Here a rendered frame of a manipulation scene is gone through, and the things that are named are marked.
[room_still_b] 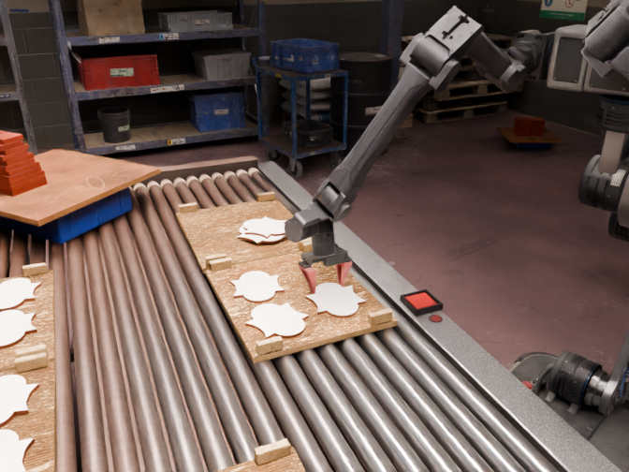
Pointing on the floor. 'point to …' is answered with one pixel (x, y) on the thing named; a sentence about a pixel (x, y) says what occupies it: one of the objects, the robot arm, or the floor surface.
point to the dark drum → (359, 94)
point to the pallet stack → (462, 90)
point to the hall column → (390, 34)
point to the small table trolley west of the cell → (277, 146)
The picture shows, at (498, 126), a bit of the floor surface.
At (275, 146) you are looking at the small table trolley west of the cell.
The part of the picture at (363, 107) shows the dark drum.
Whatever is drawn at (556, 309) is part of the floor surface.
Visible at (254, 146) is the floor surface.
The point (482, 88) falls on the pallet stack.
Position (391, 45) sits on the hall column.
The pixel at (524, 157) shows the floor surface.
